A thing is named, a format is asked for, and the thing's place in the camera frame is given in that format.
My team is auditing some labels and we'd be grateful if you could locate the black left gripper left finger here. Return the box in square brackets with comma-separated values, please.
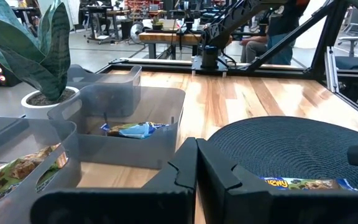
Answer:
[29, 136, 198, 224]

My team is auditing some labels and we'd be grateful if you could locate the grey office chair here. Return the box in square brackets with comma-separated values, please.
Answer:
[342, 6, 358, 35]

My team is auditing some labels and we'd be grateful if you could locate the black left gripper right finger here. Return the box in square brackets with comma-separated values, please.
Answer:
[196, 138, 358, 224]

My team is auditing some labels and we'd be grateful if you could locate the translucent grey storage bin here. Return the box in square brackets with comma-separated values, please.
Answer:
[0, 114, 82, 224]
[67, 64, 142, 118]
[47, 84, 186, 170]

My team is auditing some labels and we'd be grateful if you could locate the black metal rig frame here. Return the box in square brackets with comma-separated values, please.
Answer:
[96, 0, 358, 125]

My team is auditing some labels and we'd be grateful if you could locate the white floor fan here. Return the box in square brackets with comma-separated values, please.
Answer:
[129, 21, 145, 44]

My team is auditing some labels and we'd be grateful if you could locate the black arm base cable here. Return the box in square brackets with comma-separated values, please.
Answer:
[222, 51, 238, 68]

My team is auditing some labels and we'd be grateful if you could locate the black desk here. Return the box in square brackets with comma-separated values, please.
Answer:
[85, 4, 121, 44]

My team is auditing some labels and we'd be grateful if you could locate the yellow green snack bag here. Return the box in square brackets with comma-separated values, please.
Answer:
[0, 144, 61, 205]

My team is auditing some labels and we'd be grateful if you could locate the snake plant in white pot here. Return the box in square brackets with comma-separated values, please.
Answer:
[0, 0, 80, 120]

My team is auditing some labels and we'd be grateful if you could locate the small potted plant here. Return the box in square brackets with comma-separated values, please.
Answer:
[150, 14, 165, 31]

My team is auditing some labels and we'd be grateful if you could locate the dark round woven placemat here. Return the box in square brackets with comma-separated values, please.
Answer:
[208, 116, 358, 191]

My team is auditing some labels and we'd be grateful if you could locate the silver aluminium bracket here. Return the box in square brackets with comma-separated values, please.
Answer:
[324, 46, 339, 93]

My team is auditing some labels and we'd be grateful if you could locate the wooden workbench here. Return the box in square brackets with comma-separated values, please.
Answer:
[138, 32, 233, 60]

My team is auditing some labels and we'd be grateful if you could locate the black trash can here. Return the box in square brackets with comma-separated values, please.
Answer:
[120, 19, 133, 40]

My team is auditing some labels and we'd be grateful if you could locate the orange Chewy granola bar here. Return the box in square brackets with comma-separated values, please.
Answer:
[37, 151, 69, 193]

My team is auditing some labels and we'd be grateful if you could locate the office chair with dark seat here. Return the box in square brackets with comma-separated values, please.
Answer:
[334, 30, 358, 71]

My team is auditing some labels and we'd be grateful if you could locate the blue Chewy granola bar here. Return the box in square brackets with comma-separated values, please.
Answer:
[259, 176, 358, 191]
[99, 121, 170, 140]

